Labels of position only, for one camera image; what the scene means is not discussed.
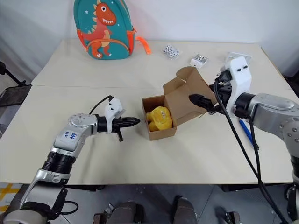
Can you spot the brown cardboard box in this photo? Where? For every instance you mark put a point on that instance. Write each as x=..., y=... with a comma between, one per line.
x=182, y=102

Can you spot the teal dinosaur backpack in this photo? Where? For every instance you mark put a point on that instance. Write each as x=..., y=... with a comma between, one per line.
x=105, y=30

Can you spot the yellow plush toy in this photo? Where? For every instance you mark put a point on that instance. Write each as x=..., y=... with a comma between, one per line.
x=160, y=119

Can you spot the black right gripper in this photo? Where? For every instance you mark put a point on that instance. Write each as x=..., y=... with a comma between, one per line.
x=225, y=98

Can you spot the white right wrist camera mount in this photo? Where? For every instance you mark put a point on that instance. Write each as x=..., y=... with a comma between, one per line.
x=240, y=77

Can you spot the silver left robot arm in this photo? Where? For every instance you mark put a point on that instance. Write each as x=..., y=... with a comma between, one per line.
x=67, y=140

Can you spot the black tripod stand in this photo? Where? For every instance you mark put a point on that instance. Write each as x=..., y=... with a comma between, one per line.
x=11, y=75

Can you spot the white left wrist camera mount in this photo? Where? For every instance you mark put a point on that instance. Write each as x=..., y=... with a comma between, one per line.
x=113, y=108

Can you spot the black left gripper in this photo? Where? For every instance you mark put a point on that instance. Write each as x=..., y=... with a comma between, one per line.
x=116, y=124

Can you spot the dark rounded shape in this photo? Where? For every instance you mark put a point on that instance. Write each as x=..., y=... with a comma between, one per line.
x=185, y=210
x=127, y=212

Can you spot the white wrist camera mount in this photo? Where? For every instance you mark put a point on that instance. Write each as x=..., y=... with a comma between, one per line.
x=113, y=108
x=240, y=77

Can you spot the black mesh seat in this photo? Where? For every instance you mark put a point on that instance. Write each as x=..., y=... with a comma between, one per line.
x=14, y=95

